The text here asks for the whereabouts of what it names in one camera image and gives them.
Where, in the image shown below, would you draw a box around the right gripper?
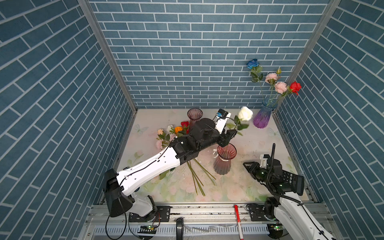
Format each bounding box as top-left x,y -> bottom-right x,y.
243,160 -> 273,185

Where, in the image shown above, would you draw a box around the pink glass vase with ribbon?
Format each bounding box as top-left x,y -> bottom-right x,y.
213,144 -> 237,175

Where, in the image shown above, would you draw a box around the white rose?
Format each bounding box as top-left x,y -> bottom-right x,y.
226,107 -> 253,136
167,125 -> 174,133

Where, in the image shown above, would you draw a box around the red rose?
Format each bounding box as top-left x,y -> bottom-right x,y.
282,82 -> 302,98
181,121 -> 190,129

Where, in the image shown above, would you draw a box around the purple blue gradient vase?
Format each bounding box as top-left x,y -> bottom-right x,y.
253,99 -> 278,129

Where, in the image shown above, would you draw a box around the blue rose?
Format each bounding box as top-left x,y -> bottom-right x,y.
247,59 -> 265,100

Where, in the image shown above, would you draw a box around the pink carnation spray stem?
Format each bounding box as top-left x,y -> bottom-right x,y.
265,68 -> 288,107

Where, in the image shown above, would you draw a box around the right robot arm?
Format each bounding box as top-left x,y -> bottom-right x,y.
243,155 -> 335,240

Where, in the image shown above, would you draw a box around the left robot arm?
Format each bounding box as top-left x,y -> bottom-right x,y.
103,118 -> 237,218

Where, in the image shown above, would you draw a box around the dark purple glass vase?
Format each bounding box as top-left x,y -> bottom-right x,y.
187,108 -> 203,128

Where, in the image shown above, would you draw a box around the black calculator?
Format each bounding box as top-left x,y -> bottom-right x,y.
282,170 -> 305,196

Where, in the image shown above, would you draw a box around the red white marker pen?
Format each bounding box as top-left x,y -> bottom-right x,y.
234,205 -> 244,240

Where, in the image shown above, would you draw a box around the orange rose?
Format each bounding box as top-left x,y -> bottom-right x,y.
174,127 -> 183,134

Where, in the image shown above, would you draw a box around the pale pink bud spray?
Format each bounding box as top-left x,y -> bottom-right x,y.
156,128 -> 177,150

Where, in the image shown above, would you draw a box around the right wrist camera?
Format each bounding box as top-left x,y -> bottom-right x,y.
260,154 -> 270,169

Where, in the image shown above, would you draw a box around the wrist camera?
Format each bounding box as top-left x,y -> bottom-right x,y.
214,109 -> 231,134
260,154 -> 270,169

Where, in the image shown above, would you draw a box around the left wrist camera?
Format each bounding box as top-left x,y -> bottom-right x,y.
214,109 -> 231,134

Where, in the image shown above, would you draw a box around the black corrugated cable conduit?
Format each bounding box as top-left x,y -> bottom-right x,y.
265,142 -> 304,205

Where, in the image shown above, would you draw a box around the aluminium mounting rail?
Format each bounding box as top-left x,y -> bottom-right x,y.
86,202 -> 334,226

